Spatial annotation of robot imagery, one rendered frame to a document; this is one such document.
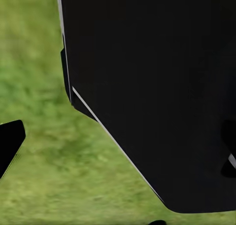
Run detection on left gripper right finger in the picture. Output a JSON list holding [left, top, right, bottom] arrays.
[[220, 120, 236, 159]]

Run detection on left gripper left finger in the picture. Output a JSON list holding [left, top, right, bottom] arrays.
[[0, 120, 26, 179]]

